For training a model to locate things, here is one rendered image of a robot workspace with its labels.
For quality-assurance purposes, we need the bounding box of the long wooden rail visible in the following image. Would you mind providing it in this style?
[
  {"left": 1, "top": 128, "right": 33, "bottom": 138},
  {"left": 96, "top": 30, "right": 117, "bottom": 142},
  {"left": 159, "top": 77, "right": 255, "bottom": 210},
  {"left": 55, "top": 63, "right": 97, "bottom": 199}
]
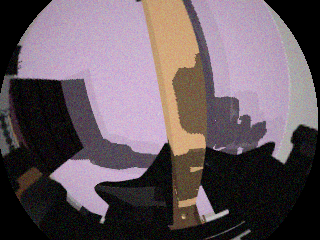
[{"left": 141, "top": 0, "right": 207, "bottom": 215}]

